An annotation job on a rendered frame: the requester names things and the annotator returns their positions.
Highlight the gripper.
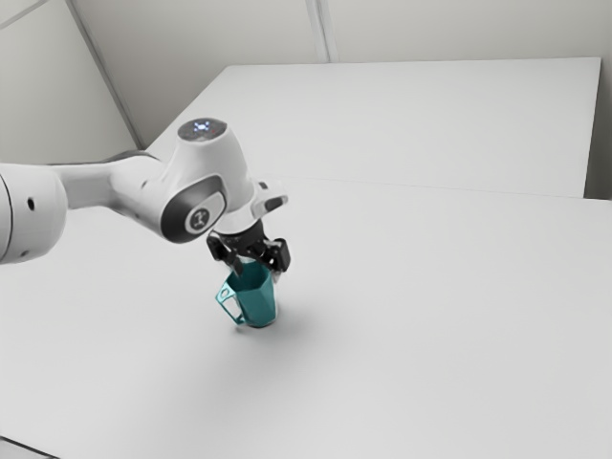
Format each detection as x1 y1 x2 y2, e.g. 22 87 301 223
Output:
206 220 292 288

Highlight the teal faceted mug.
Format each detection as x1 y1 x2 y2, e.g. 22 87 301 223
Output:
213 262 279 330

